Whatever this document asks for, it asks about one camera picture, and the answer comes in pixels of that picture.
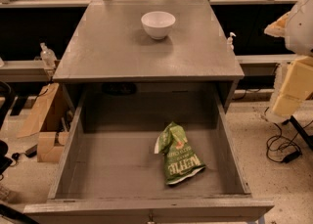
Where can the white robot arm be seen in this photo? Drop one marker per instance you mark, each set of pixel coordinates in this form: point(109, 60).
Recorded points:
point(298, 39)

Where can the open grey top drawer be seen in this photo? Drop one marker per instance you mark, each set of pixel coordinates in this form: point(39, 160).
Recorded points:
point(110, 174)

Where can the green jalapeno chip bag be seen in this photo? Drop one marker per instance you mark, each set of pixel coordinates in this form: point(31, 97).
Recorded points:
point(180, 160)

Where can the grey wooden cabinet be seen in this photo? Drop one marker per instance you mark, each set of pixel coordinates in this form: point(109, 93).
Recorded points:
point(110, 44)

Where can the clear pump bottle left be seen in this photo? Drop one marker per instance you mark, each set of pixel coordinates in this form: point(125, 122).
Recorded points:
point(47, 56)

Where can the small white pump bottle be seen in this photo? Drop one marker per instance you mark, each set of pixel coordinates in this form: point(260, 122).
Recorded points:
point(230, 40)

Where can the white ceramic bowl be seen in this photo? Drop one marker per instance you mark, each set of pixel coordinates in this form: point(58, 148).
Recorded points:
point(158, 24)

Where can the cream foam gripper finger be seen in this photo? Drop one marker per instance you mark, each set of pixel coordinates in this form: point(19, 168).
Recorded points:
point(296, 88)
point(277, 28)

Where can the brown cardboard box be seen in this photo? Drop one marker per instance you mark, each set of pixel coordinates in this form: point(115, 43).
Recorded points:
point(50, 120)

